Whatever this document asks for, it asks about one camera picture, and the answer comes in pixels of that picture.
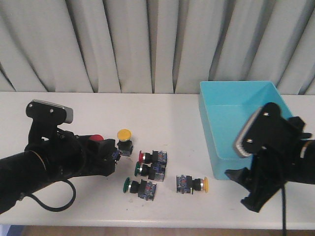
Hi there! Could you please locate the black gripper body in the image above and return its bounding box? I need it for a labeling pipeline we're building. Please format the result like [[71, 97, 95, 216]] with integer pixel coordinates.
[[24, 130, 91, 182], [251, 117, 313, 186]]

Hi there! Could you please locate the lower green push button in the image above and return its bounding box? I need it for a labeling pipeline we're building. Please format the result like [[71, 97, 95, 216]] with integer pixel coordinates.
[[123, 177, 157, 201]]

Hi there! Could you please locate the yellow push button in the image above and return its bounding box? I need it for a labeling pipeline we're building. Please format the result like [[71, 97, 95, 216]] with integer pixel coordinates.
[[176, 175, 209, 194], [117, 129, 133, 156]]

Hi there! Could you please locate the upper green push button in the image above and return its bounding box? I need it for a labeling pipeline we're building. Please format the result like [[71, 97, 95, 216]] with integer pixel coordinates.
[[134, 162, 166, 182]]

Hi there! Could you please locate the grey pleated curtain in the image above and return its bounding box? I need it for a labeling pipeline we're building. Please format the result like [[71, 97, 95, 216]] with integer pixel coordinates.
[[0, 0, 315, 95]]

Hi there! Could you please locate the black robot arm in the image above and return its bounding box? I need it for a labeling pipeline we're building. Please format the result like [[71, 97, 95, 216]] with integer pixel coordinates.
[[225, 116, 315, 212], [0, 130, 120, 213]]

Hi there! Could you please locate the lying red push button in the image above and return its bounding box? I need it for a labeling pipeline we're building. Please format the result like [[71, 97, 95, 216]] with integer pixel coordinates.
[[138, 150, 167, 165]]

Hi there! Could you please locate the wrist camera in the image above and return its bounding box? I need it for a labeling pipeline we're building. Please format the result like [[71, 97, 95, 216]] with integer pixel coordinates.
[[234, 102, 283, 158], [26, 99, 73, 125]]

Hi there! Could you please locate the light blue plastic box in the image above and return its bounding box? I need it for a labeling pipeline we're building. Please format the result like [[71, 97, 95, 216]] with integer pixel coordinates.
[[199, 81, 292, 180]]

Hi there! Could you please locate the green push button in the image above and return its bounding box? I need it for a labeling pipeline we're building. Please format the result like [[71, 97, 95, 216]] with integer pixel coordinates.
[[134, 162, 166, 182], [123, 177, 157, 201]]

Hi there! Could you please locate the red push button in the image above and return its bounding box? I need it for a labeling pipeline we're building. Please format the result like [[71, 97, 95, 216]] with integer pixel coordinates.
[[88, 134, 121, 163], [138, 150, 167, 165]]

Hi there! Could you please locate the lying yellow push button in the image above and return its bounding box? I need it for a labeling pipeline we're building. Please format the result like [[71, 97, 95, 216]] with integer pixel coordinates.
[[176, 175, 209, 194]]

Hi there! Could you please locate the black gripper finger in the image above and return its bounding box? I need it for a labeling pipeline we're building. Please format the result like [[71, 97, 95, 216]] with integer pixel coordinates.
[[85, 139, 116, 161], [241, 183, 283, 213], [224, 167, 258, 193], [83, 160, 116, 177]]

